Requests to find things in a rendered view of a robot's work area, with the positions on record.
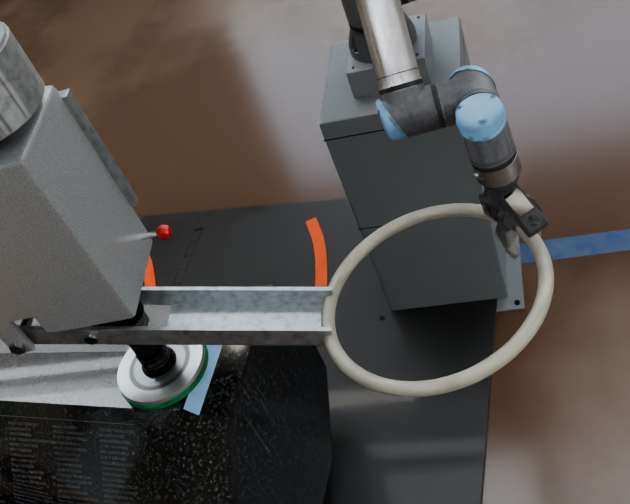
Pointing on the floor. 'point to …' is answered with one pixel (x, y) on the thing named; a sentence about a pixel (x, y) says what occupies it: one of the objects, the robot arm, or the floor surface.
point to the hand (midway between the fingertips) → (527, 247)
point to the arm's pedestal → (417, 193)
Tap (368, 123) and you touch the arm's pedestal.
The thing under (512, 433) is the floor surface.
